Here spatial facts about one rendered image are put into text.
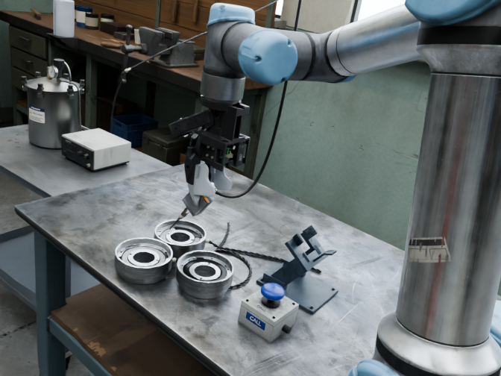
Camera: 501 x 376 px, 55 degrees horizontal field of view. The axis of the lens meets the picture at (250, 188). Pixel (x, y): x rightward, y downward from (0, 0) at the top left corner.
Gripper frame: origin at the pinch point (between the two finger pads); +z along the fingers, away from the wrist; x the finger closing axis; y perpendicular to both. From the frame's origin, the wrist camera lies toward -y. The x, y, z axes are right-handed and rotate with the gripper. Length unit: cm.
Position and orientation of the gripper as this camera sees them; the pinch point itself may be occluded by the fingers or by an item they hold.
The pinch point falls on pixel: (199, 196)
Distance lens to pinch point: 94.2
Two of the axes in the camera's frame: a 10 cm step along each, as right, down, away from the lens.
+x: 6.0, -2.4, 7.7
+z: -1.5, 9.1, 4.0
